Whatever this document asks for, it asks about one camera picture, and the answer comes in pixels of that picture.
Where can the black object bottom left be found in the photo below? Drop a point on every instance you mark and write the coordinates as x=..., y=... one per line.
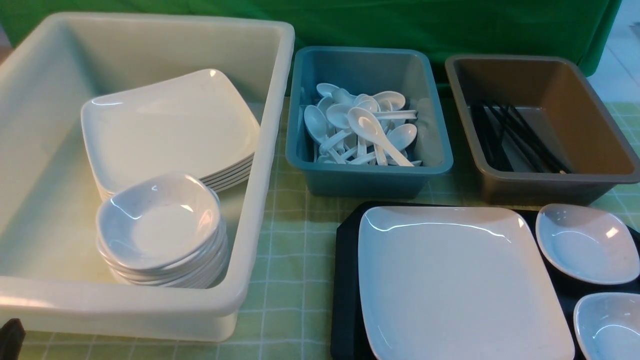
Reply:
x=12, y=336

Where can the stack of white square plates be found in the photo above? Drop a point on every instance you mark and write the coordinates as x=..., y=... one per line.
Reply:
x=198, y=124

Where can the white square rice plate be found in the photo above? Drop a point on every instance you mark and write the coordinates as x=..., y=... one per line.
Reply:
x=457, y=283

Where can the black chopsticks in bin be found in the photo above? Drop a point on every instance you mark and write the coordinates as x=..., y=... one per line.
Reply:
x=496, y=122

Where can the green checkered tablecloth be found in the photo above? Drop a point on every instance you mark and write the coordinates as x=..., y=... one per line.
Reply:
x=287, y=312

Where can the pile of white spoons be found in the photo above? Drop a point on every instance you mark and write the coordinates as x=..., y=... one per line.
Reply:
x=336, y=143

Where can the large white plastic tub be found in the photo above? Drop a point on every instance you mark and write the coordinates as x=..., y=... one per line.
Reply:
x=52, y=276

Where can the white soup spoon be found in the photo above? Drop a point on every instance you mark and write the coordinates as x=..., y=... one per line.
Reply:
x=367, y=126

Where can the brown plastic bin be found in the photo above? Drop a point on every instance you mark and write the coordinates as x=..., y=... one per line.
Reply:
x=560, y=105

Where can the teal plastic bin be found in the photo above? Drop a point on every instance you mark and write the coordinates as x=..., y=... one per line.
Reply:
x=362, y=70

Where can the black serving tray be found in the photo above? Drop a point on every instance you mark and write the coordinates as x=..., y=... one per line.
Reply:
x=348, y=334

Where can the stack of white bowls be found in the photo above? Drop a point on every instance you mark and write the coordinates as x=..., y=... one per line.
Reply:
x=167, y=231

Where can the green backdrop cloth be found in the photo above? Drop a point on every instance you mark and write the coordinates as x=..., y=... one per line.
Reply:
x=575, y=30

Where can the white bowl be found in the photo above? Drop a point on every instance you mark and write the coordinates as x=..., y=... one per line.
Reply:
x=607, y=326
x=587, y=244

